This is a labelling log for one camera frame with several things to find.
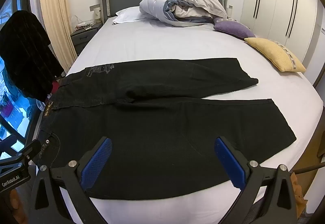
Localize orange cloth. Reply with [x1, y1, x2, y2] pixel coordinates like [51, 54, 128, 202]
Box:
[289, 171, 305, 214]

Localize beige curtain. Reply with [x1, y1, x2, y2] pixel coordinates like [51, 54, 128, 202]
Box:
[38, 0, 78, 72]

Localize dark grey nightstand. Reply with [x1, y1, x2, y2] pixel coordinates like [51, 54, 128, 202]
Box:
[70, 22, 103, 56]

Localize white pillow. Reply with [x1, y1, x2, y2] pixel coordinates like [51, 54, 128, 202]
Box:
[112, 6, 148, 24]

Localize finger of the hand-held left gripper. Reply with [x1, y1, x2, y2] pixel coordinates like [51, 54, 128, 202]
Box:
[0, 136, 18, 155]
[14, 140, 41, 162]

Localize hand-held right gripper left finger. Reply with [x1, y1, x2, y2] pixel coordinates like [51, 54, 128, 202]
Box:
[34, 137, 113, 224]

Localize hanging black garment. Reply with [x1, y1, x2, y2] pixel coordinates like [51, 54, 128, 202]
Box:
[0, 10, 64, 100]

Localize yellow cushion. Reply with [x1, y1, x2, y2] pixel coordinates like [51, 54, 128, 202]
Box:
[244, 38, 307, 73]

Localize glass window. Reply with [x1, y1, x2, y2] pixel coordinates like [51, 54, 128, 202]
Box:
[0, 0, 38, 148]

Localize black pants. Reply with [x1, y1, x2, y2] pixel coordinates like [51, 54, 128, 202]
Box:
[33, 58, 297, 200]

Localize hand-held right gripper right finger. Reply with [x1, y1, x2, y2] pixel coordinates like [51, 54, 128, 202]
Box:
[214, 136, 298, 224]

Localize bed with white sheet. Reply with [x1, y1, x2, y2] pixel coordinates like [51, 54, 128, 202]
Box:
[61, 17, 324, 224]

